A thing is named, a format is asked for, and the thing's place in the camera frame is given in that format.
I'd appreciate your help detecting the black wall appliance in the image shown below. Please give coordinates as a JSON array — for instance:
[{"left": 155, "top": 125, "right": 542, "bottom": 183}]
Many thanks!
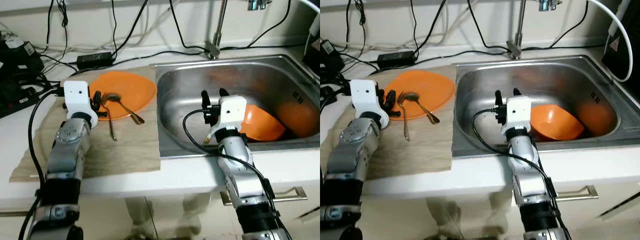
[
  {"left": 302, "top": 15, "right": 321, "bottom": 76},
  {"left": 600, "top": 0, "right": 640, "bottom": 83}
]

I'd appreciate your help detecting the black power cable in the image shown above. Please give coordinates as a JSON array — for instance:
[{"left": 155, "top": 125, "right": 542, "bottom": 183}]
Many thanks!
[
  {"left": 414, "top": 49, "right": 508, "bottom": 63},
  {"left": 169, "top": 0, "right": 208, "bottom": 52},
  {"left": 220, "top": 0, "right": 293, "bottom": 51},
  {"left": 112, "top": 49, "right": 208, "bottom": 65},
  {"left": 522, "top": 0, "right": 591, "bottom": 51},
  {"left": 466, "top": 0, "right": 508, "bottom": 52}
]

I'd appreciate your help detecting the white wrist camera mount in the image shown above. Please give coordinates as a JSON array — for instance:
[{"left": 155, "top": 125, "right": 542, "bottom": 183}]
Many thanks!
[
  {"left": 501, "top": 96, "right": 532, "bottom": 133},
  {"left": 350, "top": 79, "right": 390, "bottom": 128},
  {"left": 209, "top": 96, "right": 247, "bottom": 143},
  {"left": 62, "top": 80, "right": 99, "bottom": 126}
]

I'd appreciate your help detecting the black power adapter brick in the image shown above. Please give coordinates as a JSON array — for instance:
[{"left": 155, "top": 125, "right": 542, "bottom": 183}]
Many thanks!
[
  {"left": 376, "top": 50, "right": 417, "bottom": 70},
  {"left": 76, "top": 51, "right": 115, "bottom": 71}
]

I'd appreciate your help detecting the slim steel faucet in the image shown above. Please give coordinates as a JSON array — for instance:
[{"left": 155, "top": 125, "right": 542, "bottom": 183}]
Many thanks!
[
  {"left": 506, "top": 0, "right": 527, "bottom": 61},
  {"left": 206, "top": 0, "right": 228, "bottom": 61}
]

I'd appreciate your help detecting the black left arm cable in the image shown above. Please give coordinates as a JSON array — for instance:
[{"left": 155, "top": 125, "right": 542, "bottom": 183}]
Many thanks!
[{"left": 19, "top": 85, "right": 66, "bottom": 240}]

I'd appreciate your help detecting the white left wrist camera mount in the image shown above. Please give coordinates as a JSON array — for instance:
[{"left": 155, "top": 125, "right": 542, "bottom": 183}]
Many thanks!
[
  {"left": 350, "top": 79, "right": 390, "bottom": 128},
  {"left": 62, "top": 80, "right": 99, "bottom": 126}
]

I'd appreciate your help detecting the beige woven table mat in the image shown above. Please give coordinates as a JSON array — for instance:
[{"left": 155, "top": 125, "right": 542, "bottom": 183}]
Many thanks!
[
  {"left": 9, "top": 65, "right": 162, "bottom": 183},
  {"left": 320, "top": 65, "right": 458, "bottom": 181}
]

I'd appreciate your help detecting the cream cabinet door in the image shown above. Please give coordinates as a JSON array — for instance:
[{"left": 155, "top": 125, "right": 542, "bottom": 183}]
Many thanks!
[
  {"left": 145, "top": 182, "right": 321, "bottom": 240},
  {"left": 445, "top": 180, "right": 640, "bottom": 240}
]

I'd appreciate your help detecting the chrome tap valve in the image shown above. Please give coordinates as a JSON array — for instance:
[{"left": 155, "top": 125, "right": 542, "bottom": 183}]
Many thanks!
[
  {"left": 246, "top": 0, "right": 273, "bottom": 12},
  {"left": 537, "top": 0, "right": 563, "bottom": 12}
]

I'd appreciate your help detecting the stainless steel sink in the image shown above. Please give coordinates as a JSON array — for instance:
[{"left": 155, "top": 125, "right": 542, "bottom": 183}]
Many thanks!
[
  {"left": 450, "top": 54, "right": 628, "bottom": 160},
  {"left": 150, "top": 54, "right": 321, "bottom": 160}
]

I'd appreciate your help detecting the gold metal spoon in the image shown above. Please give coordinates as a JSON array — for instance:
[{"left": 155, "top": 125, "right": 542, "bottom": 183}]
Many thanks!
[
  {"left": 106, "top": 92, "right": 146, "bottom": 126},
  {"left": 404, "top": 92, "right": 441, "bottom": 126}
]

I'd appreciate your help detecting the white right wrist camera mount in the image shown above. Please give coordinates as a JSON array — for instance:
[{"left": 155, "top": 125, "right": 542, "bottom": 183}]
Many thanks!
[
  {"left": 501, "top": 96, "right": 532, "bottom": 133},
  {"left": 209, "top": 96, "right": 247, "bottom": 143}
]

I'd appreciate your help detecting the black charger box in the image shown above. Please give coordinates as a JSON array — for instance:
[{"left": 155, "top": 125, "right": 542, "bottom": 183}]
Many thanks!
[
  {"left": 0, "top": 37, "right": 46, "bottom": 76},
  {"left": 320, "top": 39, "right": 346, "bottom": 76}
]

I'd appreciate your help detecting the orange plastic plate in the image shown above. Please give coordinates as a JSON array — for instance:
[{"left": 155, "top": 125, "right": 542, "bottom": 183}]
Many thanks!
[
  {"left": 384, "top": 70, "right": 457, "bottom": 121},
  {"left": 89, "top": 71, "right": 158, "bottom": 122}
]

